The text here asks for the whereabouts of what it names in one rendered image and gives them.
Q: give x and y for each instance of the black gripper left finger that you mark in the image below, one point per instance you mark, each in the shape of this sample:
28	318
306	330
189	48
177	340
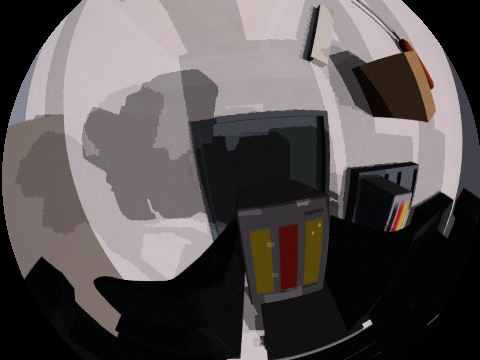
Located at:
207	297

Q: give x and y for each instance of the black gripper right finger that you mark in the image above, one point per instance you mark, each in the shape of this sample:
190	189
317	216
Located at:
362	262

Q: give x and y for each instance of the orange-handled screwdriver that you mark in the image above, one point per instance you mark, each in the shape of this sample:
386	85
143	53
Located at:
403	43

